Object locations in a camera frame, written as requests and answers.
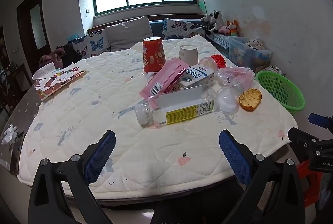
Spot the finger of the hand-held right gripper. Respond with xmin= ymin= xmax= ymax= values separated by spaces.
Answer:
xmin=308 ymin=113 xmax=333 ymax=130
xmin=287 ymin=127 xmax=323 ymax=152

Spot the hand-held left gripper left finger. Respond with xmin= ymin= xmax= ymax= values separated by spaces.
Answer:
xmin=28 ymin=130 xmax=117 ymax=224

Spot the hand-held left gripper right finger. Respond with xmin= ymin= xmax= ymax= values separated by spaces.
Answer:
xmin=219 ymin=130 xmax=305 ymax=224

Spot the green plastic basket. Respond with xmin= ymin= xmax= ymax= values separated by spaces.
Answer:
xmin=255 ymin=71 xmax=306 ymax=115

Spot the clear plastic lid cup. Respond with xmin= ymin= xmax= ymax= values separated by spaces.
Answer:
xmin=217 ymin=87 xmax=240 ymax=114

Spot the clear pudding cup orange label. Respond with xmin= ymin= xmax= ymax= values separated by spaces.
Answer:
xmin=199 ymin=57 xmax=219 ymax=72

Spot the white quilted table cover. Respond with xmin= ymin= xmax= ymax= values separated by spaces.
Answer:
xmin=17 ymin=34 xmax=298 ymax=200

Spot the orange peel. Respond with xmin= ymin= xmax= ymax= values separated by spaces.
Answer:
xmin=239 ymin=88 xmax=262 ymax=111

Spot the clear bottle with yellow label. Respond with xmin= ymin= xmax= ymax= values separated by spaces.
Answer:
xmin=134 ymin=85 xmax=216 ymax=127

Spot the cardboard box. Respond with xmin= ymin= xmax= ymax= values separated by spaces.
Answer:
xmin=256 ymin=65 xmax=286 ymax=77

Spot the clear plastic wrapper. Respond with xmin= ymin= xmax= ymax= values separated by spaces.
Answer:
xmin=216 ymin=67 xmax=255 ymax=91

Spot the white blue milk carton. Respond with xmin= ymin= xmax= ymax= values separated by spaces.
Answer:
xmin=173 ymin=64 xmax=215 ymax=92

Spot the crumpled white tissue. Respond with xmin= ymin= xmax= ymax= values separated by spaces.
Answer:
xmin=1 ymin=124 xmax=19 ymax=145

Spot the red foam fruit net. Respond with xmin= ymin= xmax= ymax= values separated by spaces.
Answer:
xmin=210 ymin=54 xmax=227 ymax=69

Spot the clear plastic storage box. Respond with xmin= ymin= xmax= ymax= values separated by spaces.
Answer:
xmin=227 ymin=36 xmax=273 ymax=70

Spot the pink plastic packet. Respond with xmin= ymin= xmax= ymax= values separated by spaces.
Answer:
xmin=139 ymin=58 xmax=190 ymax=99

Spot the spotted white cloth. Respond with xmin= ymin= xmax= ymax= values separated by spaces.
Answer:
xmin=245 ymin=37 xmax=266 ymax=51

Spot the dark clothing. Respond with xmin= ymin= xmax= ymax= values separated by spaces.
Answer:
xmin=56 ymin=44 xmax=84 ymax=67

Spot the pink clothing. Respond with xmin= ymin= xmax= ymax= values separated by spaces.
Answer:
xmin=39 ymin=47 xmax=68 ymax=69

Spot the butterfly print pillow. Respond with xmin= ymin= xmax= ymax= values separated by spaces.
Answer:
xmin=71 ymin=29 xmax=112 ymax=59
xmin=162 ymin=18 xmax=206 ymax=40

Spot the white paper cup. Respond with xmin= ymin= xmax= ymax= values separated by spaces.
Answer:
xmin=178 ymin=45 xmax=199 ymax=64

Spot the red cartoon print paper cup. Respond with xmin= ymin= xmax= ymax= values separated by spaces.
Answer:
xmin=142 ymin=36 xmax=166 ymax=73

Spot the blue patterned flat box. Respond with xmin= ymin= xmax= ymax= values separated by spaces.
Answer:
xmin=205 ymin=33 xmax=230 ymax=51

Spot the grey pillow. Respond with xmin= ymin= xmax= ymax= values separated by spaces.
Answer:
xmin=105 ymin=16 xmax=153 ymax=52

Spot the orange plush toy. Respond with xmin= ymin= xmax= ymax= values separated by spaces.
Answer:
xmin=226 ymin=20 xmax=240 ymax=37

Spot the black white cow plush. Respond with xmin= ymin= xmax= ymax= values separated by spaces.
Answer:
xmin=207 ymin=10 xmax=224 ymax=34

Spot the blue sofa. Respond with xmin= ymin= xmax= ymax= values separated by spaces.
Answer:
xmin=87 ymin=15 xmax=209 ymax=38

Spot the dark wooden door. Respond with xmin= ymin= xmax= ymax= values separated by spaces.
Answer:
xmin=17 ymin=0 xmax=52 ymax=69

